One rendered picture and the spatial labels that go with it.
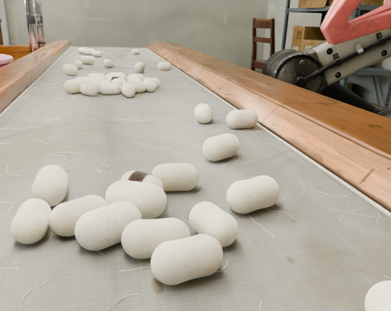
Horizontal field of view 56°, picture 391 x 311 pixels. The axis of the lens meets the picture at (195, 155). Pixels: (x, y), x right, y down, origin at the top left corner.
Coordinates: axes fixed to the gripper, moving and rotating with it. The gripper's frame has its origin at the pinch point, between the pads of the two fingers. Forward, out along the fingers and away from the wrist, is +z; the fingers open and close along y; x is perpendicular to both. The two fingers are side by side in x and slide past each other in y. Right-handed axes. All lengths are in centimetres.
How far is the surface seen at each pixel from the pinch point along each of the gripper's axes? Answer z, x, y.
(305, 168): 6.5, 9.3, -2.7
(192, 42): -57, 93, -481
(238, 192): 12.0, 2.3, 4.3
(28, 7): 26, -23, -94
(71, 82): 21.7, -5.4, -36.6
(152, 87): 12.7, 3.3, -37.3
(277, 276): 13.0, 3.6, 10.1
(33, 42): 31, -16, -94
